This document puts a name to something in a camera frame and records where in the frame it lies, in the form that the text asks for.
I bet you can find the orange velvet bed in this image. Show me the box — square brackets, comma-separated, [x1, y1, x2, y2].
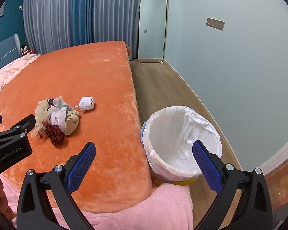
[0, 40, 156, 214]

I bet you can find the blue upholstered headboard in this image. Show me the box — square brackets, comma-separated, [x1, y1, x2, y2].
[0, 34, 22, 71]

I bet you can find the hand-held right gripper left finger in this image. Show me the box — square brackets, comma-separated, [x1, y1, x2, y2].
[16, 142, 96, 230]

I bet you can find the beige mesh bag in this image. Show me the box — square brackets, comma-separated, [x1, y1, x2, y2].
[31, 99, 52, 138]

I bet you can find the pink satin quilt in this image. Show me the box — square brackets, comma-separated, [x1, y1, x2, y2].
[0, 54, 40, 106]

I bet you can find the person's left hand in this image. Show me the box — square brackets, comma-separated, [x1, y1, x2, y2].
[0, 175, 14, 224]

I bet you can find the grey blue curtain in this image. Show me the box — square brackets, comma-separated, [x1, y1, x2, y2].
[23, 0, 168, 60]

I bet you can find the dark red scrunchie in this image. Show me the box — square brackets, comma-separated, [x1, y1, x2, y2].
[47, 126, 65, 146]

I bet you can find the small plush toy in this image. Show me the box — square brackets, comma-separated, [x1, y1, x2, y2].
[20, 45, 34, 55]

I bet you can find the wall socket panel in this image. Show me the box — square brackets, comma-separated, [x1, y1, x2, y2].
[206, 17, 225, 31]

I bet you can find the white paper packet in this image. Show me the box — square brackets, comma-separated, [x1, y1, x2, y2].
[49, 105, 67, 131]

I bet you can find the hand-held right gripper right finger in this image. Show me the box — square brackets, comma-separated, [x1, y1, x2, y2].
[192, 140, 273, 230]

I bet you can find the standing wall mirror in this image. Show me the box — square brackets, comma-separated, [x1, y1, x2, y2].
[137, 0, 168, 63]

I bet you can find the yellow trash bin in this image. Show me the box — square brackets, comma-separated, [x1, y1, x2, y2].
[154, 170, 202, 186]

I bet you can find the beige sock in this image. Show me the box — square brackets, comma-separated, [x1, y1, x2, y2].
[65, 109, 80, 135]

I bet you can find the white rolled sock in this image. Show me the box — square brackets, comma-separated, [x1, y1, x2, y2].
[79, 96, 96, 112]

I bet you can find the pink fluffy cloth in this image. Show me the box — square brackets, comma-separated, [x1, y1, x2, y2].
[0, 172, 194, 230]

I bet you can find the light grey cloth with string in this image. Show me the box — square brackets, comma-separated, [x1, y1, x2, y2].
[57, 99, 83, 115]

